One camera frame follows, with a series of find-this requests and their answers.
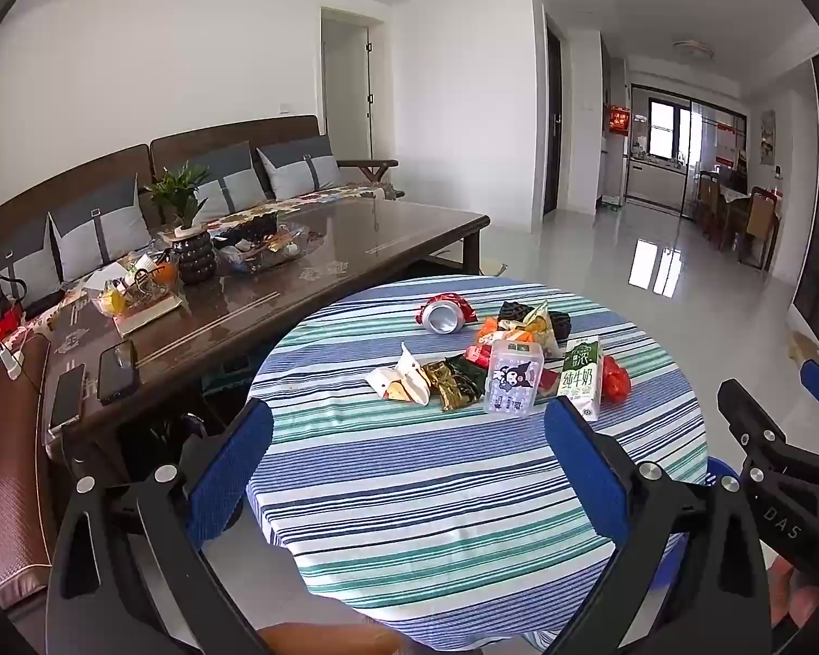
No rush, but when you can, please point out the clear cartoon print plastic box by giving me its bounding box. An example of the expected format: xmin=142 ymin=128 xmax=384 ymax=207
xmin=483 ymin=337 xmax=544 ymax=417

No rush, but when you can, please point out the brown leather seat mat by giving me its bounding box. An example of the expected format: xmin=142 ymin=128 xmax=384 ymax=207
xmin=0 ymin=334 xmax=57 ymax=594

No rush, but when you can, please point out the grey blue cushion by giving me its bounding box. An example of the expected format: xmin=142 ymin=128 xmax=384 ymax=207
xmin=0 ymin=215 xmax=62 ymax=308
xmin=256 ymin=135 xmax=342 ymax=200
xmin=48 ymin=174 xmax=152 ymax=281
xmin=184 ymin=142 xmax=267 ymax=216

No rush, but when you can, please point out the round low wooden stool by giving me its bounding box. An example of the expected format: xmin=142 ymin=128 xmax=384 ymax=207
xmin=788 ymin=331 xmax=819 ymax=378

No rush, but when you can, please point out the person's left hand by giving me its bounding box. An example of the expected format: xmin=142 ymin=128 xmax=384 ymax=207
xmin=258 ymin=624 xmax=411 ymax=655

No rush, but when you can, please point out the crushed red drink can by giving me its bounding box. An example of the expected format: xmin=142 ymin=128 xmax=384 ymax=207
xmin=419 ymin=293 xmax=479 ymax=337

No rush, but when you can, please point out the green candy wrapper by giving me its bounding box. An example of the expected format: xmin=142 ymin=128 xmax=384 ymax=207
xmin=443 ymin=358 xmax=485 ymax=412

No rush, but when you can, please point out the wooden dining chair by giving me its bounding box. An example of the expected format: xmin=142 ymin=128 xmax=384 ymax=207
xmin=737 ymin=186 xmax=782 ymax=270

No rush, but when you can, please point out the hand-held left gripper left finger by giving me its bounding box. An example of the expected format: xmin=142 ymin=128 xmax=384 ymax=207
xmin=46 ymin=396 xmax=294 ymax=655

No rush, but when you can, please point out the green white milk carton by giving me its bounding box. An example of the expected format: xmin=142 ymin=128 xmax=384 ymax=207
xmin=556 ymin=334 xmax=603 ymax=422

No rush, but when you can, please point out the floral sofa cover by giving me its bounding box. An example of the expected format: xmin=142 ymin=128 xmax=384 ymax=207
xmin=198 ymin=181 xmax=390 ymax=226

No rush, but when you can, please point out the dark entrance door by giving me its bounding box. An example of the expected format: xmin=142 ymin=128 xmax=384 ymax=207
xmin=544 ymin=23 xmax=562 ymax=216

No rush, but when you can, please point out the white interior door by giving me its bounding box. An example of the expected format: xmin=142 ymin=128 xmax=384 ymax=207
xmin=322 ymin=8 xmax=383 ymax=165

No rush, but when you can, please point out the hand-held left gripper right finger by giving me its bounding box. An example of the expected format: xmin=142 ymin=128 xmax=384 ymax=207
xmin=543 ymin=396 xmax=772 ymax=655

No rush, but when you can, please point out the person's right hand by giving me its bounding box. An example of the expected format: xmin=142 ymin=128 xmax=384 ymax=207
xmin=768 ymin=555 xmax=819 ymax=630

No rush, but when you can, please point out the gold candy wrapper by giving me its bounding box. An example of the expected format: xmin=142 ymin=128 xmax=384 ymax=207
xmin=423 ymin=359 xmax=453 ymax=395

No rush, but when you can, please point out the round table striped cloth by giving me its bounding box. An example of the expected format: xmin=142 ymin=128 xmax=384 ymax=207
xmin=246 ymin=275 xmax=709 ymax=652

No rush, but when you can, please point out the red plastic bag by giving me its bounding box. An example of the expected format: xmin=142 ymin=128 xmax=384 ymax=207
xmin=601 ymin=355 xmax=632 ymax=402

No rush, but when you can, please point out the plant in dark ribbed vase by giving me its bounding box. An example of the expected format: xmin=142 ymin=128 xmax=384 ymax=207
xmin=143 ymin=162 xmax=217 ymax=285

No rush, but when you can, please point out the brown wooden sofa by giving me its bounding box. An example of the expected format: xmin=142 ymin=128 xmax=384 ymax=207
xmin=0 ymin=115 xmax=405 ymax=329

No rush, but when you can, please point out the wire fruit basket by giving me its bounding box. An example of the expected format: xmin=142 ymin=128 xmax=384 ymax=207
xmin=99 ymin=255 xmax=182 ymax=318

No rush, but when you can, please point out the colourful snack wrapper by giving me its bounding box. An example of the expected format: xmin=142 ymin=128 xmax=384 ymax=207
xmin=519 ymin=303 xmax=562 ymax=357

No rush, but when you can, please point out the brown wooden coffee table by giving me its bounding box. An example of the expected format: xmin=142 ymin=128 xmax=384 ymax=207
xmin=41 ymin=201 xmax=491 ymax=465

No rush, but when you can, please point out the glass fruit tray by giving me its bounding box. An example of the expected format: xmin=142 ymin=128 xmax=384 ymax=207
xmin=215 ymin=211 xmax=325 ymax=274

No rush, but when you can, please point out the blue mesh wastebasket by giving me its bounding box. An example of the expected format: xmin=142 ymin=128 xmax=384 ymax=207
xmin=648 ymin=458 xmax=748 ymax=629

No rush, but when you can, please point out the orange snack wrapper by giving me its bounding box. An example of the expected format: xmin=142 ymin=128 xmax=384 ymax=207
xmin=478 ymin=317 xmax=520 ymax=346

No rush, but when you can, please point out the white paper wrapper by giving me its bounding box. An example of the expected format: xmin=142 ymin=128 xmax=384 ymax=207
xmin=365 ymin=342 xmax=434 ymax=405

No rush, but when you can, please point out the wooden dining table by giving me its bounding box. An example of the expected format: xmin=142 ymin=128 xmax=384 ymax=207
xmin=696 ymin=170 xmax=752 ymax=250

